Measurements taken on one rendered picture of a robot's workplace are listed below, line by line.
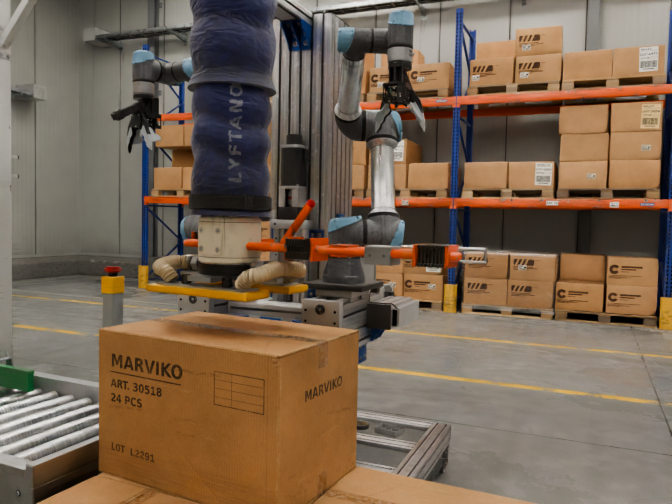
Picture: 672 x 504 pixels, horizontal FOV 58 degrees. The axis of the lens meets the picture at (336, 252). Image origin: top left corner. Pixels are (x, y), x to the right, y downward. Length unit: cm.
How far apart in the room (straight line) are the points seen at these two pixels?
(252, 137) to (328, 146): 73
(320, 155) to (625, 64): 680
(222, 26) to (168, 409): 98
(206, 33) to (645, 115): 744
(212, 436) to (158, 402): 19
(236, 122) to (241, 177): 14
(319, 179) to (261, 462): 118
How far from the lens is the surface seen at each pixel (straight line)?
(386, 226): 210
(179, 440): 166
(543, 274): 856
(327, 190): 231
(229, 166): 161
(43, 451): 213
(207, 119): 165
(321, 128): 236
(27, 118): 1340
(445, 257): 136
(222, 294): 155
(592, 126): 866
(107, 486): 181
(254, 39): 167
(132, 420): 176
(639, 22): 1031
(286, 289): 166
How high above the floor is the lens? 125
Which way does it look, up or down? 3 degrees down
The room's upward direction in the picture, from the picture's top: 1 degrees clockwise
